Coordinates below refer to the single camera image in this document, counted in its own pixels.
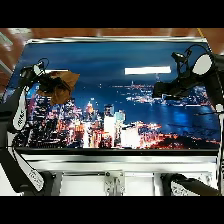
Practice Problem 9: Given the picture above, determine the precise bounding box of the brown garment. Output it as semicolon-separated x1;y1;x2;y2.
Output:
35;70;81;106

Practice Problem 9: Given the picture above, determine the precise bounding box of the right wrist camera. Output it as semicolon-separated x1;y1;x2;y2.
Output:
171;51;188;74

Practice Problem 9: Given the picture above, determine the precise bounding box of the black cable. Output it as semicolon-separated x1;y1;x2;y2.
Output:
181;43;212;68

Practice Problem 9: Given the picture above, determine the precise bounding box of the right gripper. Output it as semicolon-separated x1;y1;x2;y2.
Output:
152;80;180;100

